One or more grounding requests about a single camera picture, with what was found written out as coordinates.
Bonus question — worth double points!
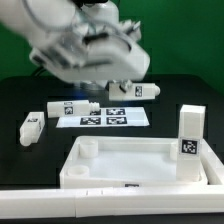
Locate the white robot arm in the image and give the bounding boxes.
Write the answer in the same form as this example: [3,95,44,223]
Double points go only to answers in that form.
[0,0,150,89]

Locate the white paper marker sheet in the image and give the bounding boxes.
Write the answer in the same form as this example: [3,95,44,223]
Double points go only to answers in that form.
[57,107,149,128]

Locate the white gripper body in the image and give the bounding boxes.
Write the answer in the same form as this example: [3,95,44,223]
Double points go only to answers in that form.
[30,32,150,83]

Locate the white L-shaped fence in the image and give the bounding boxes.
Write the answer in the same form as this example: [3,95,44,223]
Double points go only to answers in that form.
[0,144,224,219]

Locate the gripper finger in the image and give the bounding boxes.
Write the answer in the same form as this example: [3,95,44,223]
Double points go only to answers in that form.
[119,80,133,93]

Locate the white desk top tray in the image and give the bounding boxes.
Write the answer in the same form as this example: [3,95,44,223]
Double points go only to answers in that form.
[60,136,208,189]

